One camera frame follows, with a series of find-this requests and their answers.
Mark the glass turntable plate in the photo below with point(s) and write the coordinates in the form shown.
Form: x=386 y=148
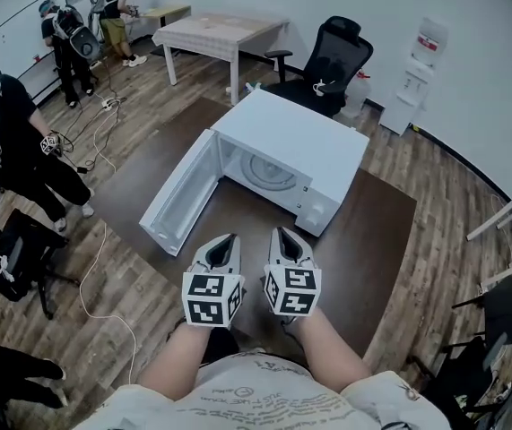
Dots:
x=266 y=173

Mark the grey pod backpack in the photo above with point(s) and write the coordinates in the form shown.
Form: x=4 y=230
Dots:
x=83 y=40

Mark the white power strip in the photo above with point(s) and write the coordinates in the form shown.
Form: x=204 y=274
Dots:
x=111 y=103

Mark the white water dispenser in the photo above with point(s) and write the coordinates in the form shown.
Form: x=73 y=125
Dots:
x=410 y=97

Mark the white microwave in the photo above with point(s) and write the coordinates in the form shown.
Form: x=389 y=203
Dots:
x=291 y=123

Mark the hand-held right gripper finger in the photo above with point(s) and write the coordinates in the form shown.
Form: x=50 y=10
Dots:
x=307 y=255
x=274 y=251

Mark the person's left forearm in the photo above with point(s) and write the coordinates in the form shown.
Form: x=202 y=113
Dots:
x=179 y=361

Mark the table with checked cloth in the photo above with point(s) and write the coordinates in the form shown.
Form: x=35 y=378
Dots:
x=219 y=34

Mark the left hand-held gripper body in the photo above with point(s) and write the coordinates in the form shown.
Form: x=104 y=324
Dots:
x=204 y=285

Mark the light wooden desk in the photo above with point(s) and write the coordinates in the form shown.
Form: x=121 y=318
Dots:
x=168 y=12

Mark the white whiteboard on stand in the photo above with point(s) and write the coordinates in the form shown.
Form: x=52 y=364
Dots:
x=13 y=25

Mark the teal bin with tissues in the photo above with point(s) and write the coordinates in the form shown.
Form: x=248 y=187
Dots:
x=253 y=88

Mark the person's right forearm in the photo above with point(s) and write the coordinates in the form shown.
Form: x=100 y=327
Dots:
x=327 y=352

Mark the clear plastic water jug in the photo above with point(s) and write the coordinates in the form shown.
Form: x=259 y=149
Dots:
x=356 y=92

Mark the black office chair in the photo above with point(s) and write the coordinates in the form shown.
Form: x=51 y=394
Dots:
x=462 y=374
x=327 y=61
x=18 y=249
x=502 y=312

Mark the person's white printed shirt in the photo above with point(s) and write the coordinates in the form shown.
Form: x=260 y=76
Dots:
x=260 y=397

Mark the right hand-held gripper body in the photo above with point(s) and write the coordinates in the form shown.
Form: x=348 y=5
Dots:
x=300 y=280

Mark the black power adapter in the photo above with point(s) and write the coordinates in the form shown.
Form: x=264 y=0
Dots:
x=81 y=169

